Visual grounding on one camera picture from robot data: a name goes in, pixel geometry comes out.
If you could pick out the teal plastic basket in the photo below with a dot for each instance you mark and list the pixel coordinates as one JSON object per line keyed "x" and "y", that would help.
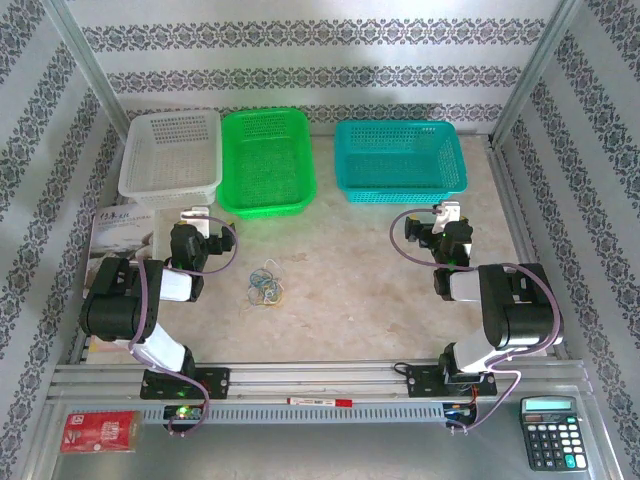
{"x": 400, "y": 160}

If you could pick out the aluminium frame post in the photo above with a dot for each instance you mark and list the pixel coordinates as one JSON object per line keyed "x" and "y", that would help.
{"x": 85, "y": 60}
{"x": 540, "y": 65}

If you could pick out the pile of rubber bands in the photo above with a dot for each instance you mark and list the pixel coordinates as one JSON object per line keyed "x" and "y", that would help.
{"x": 270, "y": 295}

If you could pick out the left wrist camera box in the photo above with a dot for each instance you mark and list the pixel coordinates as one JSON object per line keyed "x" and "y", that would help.
{"x": 196, "y": 216}

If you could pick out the red white marker pen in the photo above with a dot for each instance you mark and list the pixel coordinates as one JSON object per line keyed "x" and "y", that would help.
{"x": 320, "y": 401}

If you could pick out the aluminium side rail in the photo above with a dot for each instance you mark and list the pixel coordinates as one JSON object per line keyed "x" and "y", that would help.
{"x": 515, "y": 215}

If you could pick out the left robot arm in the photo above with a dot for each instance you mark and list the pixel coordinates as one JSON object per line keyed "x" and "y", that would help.
{"x": 115, "y": 312}

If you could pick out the green plastic basket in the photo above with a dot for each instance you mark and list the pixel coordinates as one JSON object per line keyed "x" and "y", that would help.
{"x": 265, "y": 160}

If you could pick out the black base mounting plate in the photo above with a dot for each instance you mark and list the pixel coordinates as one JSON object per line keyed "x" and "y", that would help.
{"x": 422, "y": 380}
{"x": 217, "y": 380}

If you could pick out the red packet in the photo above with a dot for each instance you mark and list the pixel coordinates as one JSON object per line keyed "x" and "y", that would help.
{"x": 100, "y": 432}

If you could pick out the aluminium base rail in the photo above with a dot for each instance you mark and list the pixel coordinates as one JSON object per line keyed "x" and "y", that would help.
{"x": 320, "y": 375}

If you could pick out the circuit board with green light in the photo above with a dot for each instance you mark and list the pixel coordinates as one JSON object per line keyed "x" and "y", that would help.
{"x": 182, "y": 412}

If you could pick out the book with photo cover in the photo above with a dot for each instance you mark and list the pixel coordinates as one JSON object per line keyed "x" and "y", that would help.
{"x": 125, "y": 235}

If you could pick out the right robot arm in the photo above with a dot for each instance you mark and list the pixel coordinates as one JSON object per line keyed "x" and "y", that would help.
{"x": 520, "y": 310}

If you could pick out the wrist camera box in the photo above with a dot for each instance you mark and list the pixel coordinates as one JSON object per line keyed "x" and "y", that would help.
{"x": 196, "y": 216}
{"x": 447, "y": 212}

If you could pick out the white plastic basket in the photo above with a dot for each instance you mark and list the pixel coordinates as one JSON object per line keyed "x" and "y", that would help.
{"x": 170, "y": 155}

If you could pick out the black calculator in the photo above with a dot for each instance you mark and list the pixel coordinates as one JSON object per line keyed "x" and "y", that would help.
{"x": 552, "y": 435}

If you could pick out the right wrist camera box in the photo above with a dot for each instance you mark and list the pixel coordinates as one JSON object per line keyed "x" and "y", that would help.
{"x": 447, "y": 212}

